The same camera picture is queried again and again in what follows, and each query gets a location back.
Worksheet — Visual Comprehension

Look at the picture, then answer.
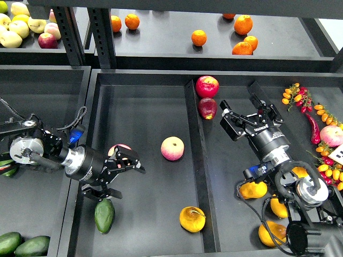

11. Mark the orange cherry tomato string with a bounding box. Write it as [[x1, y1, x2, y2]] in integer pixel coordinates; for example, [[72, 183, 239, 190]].
[[313, 103, 343, 129]]

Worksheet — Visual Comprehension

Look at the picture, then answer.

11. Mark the white label card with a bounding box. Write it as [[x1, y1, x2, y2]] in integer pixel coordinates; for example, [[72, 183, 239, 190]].
[[329, 145, 343, 165]]

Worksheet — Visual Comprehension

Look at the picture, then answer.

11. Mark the black centre tray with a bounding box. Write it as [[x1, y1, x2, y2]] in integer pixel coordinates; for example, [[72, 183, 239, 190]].
[[57, 69, 343, 257]]

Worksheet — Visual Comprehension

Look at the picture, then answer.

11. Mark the cherry tomato bunch top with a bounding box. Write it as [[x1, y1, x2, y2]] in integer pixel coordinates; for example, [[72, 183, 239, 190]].
[[281, 82, 313, 113]]

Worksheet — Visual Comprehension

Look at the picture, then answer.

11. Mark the red chili pepper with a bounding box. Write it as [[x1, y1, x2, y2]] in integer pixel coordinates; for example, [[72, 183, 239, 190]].
[[305, 113, 320, 145]]

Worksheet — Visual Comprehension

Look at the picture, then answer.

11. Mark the yellow apple with stem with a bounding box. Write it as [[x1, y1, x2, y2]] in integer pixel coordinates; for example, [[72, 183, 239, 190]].
[[27, 17, 47, 34]]

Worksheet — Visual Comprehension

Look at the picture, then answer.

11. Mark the orange far left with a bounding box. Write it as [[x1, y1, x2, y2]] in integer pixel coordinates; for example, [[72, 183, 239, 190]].
[[110, 15, 122, 33]]

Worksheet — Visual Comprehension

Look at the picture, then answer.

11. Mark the orange top edge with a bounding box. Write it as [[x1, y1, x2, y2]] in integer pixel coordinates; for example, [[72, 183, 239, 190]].
[[222, 13, 236, 20]]

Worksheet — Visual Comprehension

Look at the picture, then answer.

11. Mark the yellow pear brown top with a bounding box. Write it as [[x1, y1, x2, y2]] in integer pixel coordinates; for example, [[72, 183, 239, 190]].
[[292, 167, 309, 178]]

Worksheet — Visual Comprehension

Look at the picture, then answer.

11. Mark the yellow pear left of pile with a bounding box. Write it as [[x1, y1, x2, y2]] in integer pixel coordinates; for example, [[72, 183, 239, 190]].
[[238, 182, 267, 200]]

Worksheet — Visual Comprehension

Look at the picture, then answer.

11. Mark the dark green avocado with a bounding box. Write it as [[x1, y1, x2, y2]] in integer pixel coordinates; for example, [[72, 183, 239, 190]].
[[94, 198, 115, 233]]

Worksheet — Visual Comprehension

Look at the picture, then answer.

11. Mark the yellow pear with stem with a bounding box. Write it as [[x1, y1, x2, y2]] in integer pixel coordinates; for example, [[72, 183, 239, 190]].
[[179, 206, 206, 233]]

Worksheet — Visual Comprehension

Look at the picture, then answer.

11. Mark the black shelf post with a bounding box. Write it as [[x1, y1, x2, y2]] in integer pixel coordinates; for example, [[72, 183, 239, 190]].
[[87, 7, 117, 69]]

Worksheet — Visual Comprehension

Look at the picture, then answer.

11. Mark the pink apple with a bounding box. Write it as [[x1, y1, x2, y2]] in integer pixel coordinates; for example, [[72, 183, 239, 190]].
[[107, 143, 132, 157], [160, 137, 184, 161]]

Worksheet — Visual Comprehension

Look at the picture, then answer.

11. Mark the large orange right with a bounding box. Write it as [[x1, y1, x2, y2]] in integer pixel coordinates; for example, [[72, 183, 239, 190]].
[[234, 14, 253, 35]]

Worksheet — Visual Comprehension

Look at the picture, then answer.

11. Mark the yellow pear middle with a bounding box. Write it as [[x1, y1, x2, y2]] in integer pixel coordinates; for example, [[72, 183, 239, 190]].
[[270, 198, 288, 218]]

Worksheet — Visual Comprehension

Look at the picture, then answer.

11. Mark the black divider right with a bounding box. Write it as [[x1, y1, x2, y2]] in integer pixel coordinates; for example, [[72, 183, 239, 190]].
[[247, 81, 343, 212]]

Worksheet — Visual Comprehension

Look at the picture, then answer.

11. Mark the pink apple centre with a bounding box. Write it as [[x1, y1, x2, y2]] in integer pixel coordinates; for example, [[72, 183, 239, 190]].
[[160, 137, 184, 161]]

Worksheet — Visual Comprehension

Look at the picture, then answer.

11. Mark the dark red apple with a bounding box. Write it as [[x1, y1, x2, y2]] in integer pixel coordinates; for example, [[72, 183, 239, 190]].
[[198, 97, 218, 120]]

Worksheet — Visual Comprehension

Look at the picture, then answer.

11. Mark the cherry tomato bunch bottom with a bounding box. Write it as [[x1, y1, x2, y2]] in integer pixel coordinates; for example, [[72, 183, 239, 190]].
[[308, 141, 342, 194]]

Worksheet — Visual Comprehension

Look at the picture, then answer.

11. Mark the black divider left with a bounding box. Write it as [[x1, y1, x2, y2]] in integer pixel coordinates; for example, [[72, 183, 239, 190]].
[[184, 80, 221, 253]]

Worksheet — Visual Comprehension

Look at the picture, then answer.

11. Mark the red apple upper shelf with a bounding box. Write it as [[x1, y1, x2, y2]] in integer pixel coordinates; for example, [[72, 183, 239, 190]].
[[38, 33, 58, 49]]

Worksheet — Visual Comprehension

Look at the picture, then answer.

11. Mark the black divider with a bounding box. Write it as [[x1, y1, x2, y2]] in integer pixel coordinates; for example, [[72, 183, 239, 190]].
[[247, 81, 343, 212], [184, 80, 221, 253]]

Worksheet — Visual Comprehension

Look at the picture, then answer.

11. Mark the pink apple right bin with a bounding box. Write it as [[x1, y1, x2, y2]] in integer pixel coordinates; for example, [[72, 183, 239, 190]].
[[319, 125, 342, 147]]

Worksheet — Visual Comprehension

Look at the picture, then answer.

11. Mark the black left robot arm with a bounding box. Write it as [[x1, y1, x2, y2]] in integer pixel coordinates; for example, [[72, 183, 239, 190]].
[[1, 100, 145, 202]]

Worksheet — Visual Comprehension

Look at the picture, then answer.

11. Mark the avocado bottom left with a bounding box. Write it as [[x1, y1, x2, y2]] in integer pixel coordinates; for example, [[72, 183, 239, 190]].
[[1, 232, 23, 256]]

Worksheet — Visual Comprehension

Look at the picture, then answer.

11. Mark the green avocado far left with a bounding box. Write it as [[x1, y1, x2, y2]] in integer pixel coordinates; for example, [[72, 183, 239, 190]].
[[1, 160, 19, 177]]

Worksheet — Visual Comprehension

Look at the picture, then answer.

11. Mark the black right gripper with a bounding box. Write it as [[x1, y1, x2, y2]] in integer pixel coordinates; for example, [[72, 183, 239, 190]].
[[220, 93, 284, 141]]

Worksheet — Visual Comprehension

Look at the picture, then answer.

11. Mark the pink apple left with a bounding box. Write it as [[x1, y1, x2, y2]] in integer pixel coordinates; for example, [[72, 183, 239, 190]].
[[107, 143, 132, 157]]

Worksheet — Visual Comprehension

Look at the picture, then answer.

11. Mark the bright red apple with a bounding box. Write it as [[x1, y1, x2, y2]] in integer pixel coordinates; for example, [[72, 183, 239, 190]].
[[195, 75, 219, 98]]

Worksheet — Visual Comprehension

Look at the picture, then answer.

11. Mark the yellow pear bottom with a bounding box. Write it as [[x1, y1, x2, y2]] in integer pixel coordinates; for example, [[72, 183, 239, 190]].
[[258, 220, 288, 247]]

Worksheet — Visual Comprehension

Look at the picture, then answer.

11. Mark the black left tray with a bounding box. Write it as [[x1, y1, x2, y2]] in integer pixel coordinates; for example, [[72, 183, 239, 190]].
[[1, 65, 91, 256]]

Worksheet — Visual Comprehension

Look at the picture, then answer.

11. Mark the cherry tomato bunch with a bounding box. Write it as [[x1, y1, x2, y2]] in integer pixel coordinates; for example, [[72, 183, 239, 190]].
[[308, 141, 342, 194], [281, 82, 313, 113]]

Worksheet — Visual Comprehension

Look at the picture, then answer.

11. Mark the orange behind front right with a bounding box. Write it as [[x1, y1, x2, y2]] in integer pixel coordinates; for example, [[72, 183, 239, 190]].
[[243, 35, 258, 51]]

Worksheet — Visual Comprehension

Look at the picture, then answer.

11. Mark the pale pink peach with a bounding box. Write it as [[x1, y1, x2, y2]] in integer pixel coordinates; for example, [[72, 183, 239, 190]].
[[44, 22, 61, 41]]

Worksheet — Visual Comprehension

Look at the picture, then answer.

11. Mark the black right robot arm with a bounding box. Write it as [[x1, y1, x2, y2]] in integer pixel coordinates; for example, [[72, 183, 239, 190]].
[[220, 93, 342, 256]]

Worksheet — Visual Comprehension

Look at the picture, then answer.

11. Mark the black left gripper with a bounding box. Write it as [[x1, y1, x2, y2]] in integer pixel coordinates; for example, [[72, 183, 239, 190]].
[[81, 148, 146, 201]]

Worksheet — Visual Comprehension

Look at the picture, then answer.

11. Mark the orange centre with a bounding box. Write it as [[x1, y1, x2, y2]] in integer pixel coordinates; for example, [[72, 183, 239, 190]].
[[191, 29, 207, 47]]

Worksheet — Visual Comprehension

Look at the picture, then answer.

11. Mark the black tray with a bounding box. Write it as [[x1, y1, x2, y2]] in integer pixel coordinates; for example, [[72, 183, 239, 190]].
[[1, 65, 91, 256], [57, 69, 343, 257]]

